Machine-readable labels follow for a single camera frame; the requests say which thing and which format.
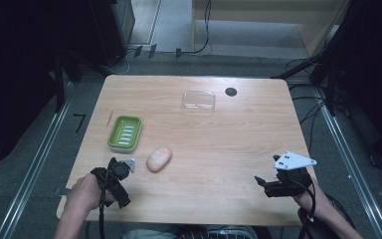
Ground black hanging cable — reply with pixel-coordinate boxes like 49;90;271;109
175;0;213;59

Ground black cabinet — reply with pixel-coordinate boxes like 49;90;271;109
89;0;136;67

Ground right hand-held gripper cable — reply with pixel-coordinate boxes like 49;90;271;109
287;178;318;239

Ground light wooden partition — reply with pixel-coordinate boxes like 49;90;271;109
191;0;350;58

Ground peach oval soap bar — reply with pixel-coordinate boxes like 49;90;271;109
145;146;173;173

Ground green soap dish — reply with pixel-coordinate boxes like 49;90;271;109
106;115;143;154

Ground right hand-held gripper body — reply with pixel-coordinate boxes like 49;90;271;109
262;151;317;199

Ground black metal stand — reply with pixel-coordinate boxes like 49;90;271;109
48;49;113;114
271;0;372;118

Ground metal floor rail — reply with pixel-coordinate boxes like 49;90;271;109
313;89;382;239
0;83;77;239

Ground person's right hand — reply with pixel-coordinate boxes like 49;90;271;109
291;179;330;217

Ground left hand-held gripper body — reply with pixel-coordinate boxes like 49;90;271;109
90;156;137;210

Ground black floor cables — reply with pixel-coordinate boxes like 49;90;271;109
285;58;332;154

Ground left hand-held gripper cable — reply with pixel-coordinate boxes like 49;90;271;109
97;172;110;239

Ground person's left hand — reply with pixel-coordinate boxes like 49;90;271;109
64;172;117;220

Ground clear plastic lid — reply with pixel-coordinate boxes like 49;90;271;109
181;90;217;114

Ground white floor cable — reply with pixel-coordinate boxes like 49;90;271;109
104;49;137;76

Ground hand-held gripper cable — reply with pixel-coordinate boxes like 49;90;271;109
287;178;318;239
97;172;110;239

